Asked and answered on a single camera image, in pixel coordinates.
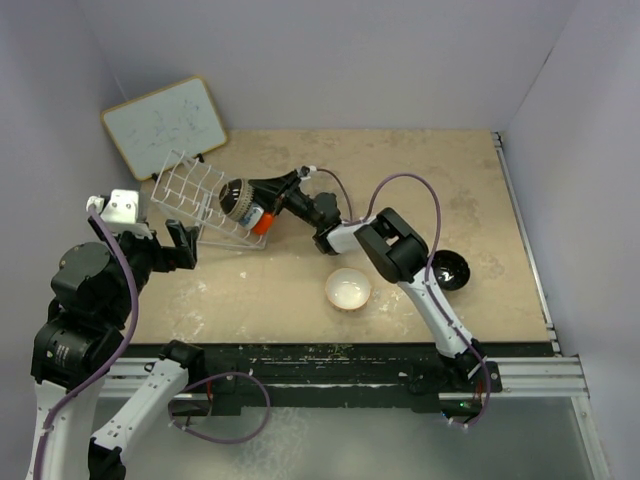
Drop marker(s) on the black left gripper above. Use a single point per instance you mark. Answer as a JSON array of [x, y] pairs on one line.
[[183, 254]]

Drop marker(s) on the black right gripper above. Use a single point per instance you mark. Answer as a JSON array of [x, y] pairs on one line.
[[274, 195]]

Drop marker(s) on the blue patterned ceramic bowl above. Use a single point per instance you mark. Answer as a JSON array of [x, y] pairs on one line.
[[251, 217]]

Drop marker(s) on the black glossy bowl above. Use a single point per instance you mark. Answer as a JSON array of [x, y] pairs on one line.
[[236, 198]]

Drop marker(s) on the orange plastic bowl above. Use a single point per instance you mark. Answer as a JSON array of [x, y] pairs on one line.
[[263, 224]]

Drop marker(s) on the white wire dish rack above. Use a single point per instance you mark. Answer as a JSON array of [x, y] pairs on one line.
[[188, 189]]

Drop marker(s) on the white ceramic bowl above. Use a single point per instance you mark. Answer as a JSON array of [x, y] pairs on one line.
[[348, 289]]

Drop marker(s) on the beige brown ceramic bowl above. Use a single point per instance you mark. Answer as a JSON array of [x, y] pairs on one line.
[[451, 270]]

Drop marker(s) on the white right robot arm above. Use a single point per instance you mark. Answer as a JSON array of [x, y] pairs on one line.
[[398, 253]]

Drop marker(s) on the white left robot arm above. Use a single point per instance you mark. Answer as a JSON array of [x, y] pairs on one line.
[[96, 294]]

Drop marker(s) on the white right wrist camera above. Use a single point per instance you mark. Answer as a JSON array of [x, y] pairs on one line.
[[305, 173]]

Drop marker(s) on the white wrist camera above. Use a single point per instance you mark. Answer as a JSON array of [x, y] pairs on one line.
[[123, 211], [305, 173]]

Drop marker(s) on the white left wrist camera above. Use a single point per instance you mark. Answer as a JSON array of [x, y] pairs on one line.
[[123, 211]]

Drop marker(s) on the small whiteboard yellow frame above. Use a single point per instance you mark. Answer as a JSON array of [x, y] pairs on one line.
[[181, 117]]

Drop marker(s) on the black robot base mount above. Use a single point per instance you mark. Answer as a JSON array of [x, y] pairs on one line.
[[336, 375]]

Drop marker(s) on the aluminium frame rail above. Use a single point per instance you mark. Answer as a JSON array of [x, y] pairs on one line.
[[272, 295]]

